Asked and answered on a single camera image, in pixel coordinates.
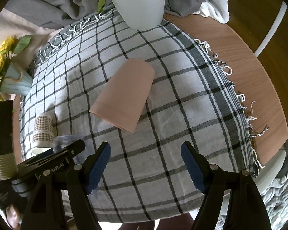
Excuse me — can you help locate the clear plastic cup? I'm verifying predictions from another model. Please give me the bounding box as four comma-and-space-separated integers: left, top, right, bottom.
53, 135, 84, 164

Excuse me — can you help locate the yellow sunflower bouquet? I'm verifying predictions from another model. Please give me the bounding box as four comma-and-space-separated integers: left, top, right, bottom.
0, 35, 33, 102

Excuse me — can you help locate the light blue ribbed vase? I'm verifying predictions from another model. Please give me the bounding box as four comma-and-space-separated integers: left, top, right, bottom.
0, 63, 33, 96

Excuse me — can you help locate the grey white rumpled cloth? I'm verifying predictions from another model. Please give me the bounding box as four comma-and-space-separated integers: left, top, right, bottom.
259, 136, 288, 230

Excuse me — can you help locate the pink cup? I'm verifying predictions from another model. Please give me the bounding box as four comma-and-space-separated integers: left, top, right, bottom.
90, 58, 155, 133

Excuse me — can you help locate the white lamp pole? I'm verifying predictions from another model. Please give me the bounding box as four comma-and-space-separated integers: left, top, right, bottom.
254, 1, 288, 57

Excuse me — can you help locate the plaid tablecloth with fringe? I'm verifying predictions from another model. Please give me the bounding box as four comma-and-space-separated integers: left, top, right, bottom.
18, 8, 270, 223

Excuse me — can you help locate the white sheer curtain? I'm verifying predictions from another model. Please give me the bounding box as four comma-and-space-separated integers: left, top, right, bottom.
199, 0, 230, 24

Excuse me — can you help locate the checkered paper cup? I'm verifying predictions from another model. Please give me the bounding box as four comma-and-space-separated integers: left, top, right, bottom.
31, 113, 55, 156

